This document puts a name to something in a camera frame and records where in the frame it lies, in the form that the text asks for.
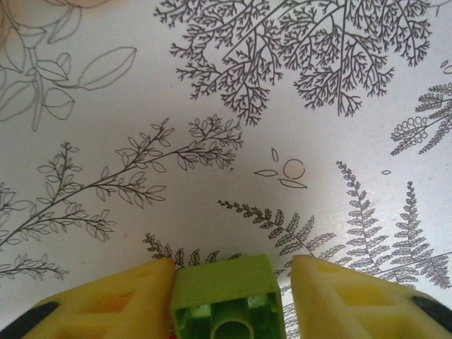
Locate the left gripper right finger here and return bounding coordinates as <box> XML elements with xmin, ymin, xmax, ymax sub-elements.
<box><xmin>291</xmin><ymin>254</ymin><xmax>452</xmax><ymax>339</ymax></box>

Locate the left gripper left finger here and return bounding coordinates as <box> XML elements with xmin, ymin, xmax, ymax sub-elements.
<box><xmin>0</xmin><ymin>258</ymin><xmax>177</xmax><ymax>339</ymax></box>

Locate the small green lego brick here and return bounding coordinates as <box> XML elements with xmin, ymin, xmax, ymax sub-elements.
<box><xmin>169</xmin><ymin>254</ymin><xmax>285</xmax><ymax>339</ymax></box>

